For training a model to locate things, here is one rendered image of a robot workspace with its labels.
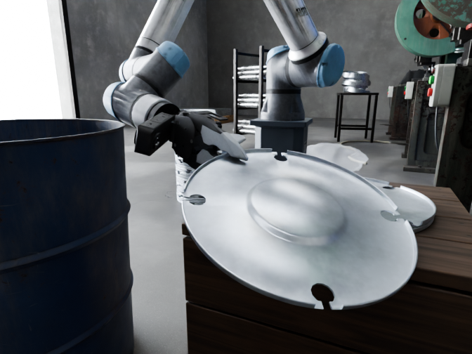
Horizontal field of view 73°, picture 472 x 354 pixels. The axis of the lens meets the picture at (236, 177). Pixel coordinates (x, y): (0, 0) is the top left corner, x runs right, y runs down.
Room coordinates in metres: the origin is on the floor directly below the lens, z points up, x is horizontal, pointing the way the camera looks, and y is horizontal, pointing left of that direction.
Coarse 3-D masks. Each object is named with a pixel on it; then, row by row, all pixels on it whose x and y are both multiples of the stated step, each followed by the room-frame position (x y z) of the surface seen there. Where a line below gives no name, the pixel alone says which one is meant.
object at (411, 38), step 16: (416, 0) 3.65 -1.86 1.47; (400, 16) 3.70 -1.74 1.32; (416, 16) 3.71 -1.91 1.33; (432, 16) 3.61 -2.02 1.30; (400, 32) 3.69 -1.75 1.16; (416, 32) 3.64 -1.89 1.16; (432, 32) 3.83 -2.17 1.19; (448, 32) 3.60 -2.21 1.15; (416, 48) 3.63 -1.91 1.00; (432, 48) 3.58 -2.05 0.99; (448, 48) 3.53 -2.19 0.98; (432, 64) 3.90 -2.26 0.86; (416, 80) 3.84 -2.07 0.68; (400, 96) 3.86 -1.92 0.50; (400, 112) 3.85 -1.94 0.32; (400, 128) 3.84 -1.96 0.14
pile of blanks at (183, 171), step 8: (224, 152) 1.53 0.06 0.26; (176, 160) 1.56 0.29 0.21; (176, 168) 1.57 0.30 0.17; (184, 168) 1.51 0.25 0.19; (176, 176) 1.57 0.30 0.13; (184, 176) 1.51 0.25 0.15; (176, 184) 1.58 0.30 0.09; (184, 184) 1.54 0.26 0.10; (176, 192) 1.60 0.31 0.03; (192, 200) 1.49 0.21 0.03; (200, 200) 1.48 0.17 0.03
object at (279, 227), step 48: (192, 192) 0.39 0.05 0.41; (240, 192) 0.40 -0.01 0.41; (288, 192) 0.41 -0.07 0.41; (336, 192) 0.43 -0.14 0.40; (240, 240) 0.32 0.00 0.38; (288, 240) 0.33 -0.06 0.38; (336, 240) 0.34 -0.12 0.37; (384, 240) 0.35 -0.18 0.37; (288, 288) 0.27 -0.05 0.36; (336, 288) 0.28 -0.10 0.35; (384, 288) 0.28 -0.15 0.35
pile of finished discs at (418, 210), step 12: (372, 180) 0.63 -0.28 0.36; (384, 192) 0.56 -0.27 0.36; (396, 192) 0.56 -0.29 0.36; (408, 192) 0.56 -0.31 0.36; (396, 204) 0.49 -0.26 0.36; (408, 204) 0.49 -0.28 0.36; (420, 204) 0.49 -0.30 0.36; (432, 204) 0.49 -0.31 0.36; (384, 216) 0.44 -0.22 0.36; (396, 216) 0.44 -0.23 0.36; (408, 216) 0.44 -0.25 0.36; (420, 216) 0.44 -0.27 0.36; (432, 216) 0.43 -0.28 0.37; (420, 228) 0.41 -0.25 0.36
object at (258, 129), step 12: (252, 120) 1.07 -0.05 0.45; (264, 120) 1.07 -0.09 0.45; (312, 120) 1.16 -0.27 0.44; (264, 132) 1.06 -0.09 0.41; (276, 132) 1.04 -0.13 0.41; (288, 132) 1.03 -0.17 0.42; (300, 132) 1.04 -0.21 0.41; (264, 144) 1.06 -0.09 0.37; (276, 144) 1.04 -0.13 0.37; (288, 144) 1.03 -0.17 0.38; (300, 144) 1.04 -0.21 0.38; (276, 156) 1.04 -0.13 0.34
